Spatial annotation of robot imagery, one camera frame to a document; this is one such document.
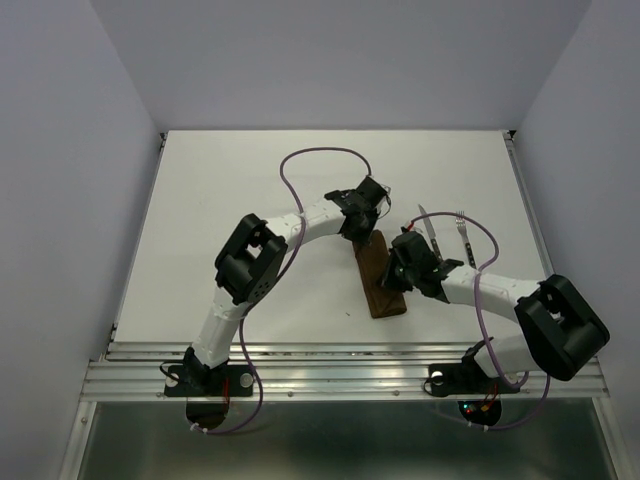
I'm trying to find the brown cloth napkin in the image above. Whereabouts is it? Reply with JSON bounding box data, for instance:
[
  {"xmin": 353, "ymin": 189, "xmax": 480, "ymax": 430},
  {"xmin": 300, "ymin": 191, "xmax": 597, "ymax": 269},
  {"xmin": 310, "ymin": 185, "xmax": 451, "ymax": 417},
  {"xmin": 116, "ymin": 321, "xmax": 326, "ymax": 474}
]
[{"xmin": 352, "ymin": 230, "xmax": 407, "ymax": 319}]

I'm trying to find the silver knife dark handle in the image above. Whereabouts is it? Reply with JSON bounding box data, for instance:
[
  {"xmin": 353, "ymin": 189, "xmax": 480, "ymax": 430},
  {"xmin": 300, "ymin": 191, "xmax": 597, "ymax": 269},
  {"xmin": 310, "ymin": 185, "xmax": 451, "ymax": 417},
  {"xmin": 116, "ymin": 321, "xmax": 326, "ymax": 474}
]
[{"xmin": 418, "ymin": 204, "xmax": 443, "ymax": 262}]

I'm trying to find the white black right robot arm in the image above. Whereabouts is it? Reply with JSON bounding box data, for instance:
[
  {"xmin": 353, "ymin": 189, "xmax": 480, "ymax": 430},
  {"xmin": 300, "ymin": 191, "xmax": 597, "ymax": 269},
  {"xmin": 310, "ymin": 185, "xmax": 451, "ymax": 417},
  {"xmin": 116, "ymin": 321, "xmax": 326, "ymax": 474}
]
[{"xmin": 381, "ymin": 231, "xmax": 610, "ymax": 390}]

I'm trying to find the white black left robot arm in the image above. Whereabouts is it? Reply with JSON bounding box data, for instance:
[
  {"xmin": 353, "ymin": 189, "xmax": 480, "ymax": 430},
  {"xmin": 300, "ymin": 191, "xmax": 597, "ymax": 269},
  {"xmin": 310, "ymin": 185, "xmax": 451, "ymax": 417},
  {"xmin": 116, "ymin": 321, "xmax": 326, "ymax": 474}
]
[{"xmin": 178, "ymin": 176, "xmax": 389, "ymax": 396}]

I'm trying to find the silver fork dark handle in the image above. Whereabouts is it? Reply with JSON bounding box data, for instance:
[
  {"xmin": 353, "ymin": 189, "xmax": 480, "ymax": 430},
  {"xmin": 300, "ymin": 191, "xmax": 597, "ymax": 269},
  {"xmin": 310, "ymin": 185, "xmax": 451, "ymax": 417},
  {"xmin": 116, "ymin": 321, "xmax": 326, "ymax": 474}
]
[{"xmin": 455, "ymin": 211, "xmax": 477, "ymax": 268}]

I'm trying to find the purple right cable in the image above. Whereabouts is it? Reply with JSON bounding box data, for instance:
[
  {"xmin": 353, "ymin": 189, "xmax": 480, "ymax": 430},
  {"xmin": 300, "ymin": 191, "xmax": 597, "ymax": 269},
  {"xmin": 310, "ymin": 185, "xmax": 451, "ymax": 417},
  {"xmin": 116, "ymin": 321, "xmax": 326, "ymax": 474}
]
[{"xmin": 403, "ymin": 212, "xmax": 554, "ymax": 432}]

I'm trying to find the purple cable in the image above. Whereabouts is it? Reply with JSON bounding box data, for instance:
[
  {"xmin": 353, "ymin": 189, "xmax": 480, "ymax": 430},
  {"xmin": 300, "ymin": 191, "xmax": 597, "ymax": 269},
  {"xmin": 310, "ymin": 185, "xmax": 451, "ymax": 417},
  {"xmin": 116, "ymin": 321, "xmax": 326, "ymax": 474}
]
[
  {"xmin": 403, "ymin": 212, "xmax": 554, "ymax": 432},
  {"xmin": 188, "ymin": 146, "xmax": 374, "ymax": 436}
]

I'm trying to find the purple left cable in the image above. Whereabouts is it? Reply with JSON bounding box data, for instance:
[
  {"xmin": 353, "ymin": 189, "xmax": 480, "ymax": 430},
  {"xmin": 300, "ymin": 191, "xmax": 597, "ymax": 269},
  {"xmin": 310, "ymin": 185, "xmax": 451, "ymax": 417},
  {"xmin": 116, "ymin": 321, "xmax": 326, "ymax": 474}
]
[{"xmin": 188, "ymin": 146, "xmax": 374, "ymax": 436}]

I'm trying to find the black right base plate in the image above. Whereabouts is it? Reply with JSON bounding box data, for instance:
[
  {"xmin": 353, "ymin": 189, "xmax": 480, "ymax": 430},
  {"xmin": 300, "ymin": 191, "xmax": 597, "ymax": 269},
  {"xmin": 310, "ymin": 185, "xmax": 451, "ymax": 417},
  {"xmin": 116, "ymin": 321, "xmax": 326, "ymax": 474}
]
[{"xmin": 422, "ymin": 363, "xmax": 520, "ymax": 398}]

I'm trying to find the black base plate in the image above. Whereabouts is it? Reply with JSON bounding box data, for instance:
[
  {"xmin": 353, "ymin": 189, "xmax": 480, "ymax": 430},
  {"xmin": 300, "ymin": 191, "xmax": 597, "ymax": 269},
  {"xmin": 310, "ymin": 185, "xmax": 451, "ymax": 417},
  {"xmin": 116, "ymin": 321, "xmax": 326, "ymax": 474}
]
[
  {"xmin": 422, "ymin": 363, "xmax": 520, "ymax": 398},
  {"xmin": 159, "ymin": 363, "xmax": 254, "ymax": 398}
]

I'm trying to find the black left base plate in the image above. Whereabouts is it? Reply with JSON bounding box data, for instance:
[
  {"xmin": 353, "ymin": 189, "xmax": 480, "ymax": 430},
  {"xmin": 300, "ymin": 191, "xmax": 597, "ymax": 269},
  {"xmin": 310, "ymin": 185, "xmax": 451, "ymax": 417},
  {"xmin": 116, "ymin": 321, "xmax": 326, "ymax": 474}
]
[{"xmin": 159, "ymin": 363, "xmax": 254, "ymax": 398}]

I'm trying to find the aluminium rail frame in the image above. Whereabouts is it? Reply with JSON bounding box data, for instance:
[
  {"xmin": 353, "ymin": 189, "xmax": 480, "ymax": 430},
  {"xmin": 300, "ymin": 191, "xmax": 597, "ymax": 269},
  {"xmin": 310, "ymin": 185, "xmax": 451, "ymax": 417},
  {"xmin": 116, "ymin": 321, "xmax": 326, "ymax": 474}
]
[{"xmin": 60, "ymin": 130, "xmax": 635, "ymax": 479}]

